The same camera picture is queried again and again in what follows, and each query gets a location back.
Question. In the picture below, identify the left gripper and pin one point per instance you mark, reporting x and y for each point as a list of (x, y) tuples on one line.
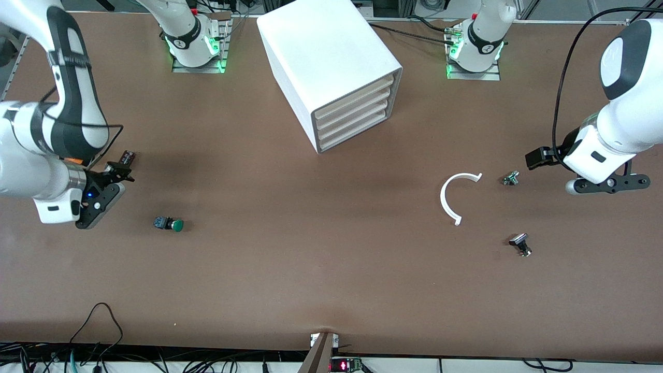
[(555, 153)]

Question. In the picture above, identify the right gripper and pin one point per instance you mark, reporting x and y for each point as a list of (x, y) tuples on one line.
[(101, 178)]

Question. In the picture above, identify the green push button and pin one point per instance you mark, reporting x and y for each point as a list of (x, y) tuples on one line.
[(177, 226)]

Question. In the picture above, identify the white lowest cabinet drawer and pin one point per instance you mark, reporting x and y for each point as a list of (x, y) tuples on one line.
[(352, 131)]

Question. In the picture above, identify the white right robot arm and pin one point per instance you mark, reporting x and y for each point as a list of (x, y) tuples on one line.
[(20, 176)]

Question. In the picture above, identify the small black terminal block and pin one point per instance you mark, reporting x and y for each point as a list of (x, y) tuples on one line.
[(129, 156)]

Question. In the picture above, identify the small silver green knob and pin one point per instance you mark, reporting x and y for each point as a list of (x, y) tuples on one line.
[(510, 179)]

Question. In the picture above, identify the white curved plastic arc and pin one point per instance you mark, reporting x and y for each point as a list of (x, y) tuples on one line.
[(443, 199)]

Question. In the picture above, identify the circuit board red light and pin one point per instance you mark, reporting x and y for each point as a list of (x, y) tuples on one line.
[(344, 366)]

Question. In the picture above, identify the black silver switch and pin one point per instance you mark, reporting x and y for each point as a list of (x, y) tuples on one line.
[(519, 240)]

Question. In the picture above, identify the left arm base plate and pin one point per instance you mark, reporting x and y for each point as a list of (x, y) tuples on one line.
[(474, 75)]

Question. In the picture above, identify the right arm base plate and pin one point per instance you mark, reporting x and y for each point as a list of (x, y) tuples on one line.
[(199, 69)]

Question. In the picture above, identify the wooden post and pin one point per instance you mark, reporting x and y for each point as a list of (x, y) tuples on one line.
[(318, 357)]

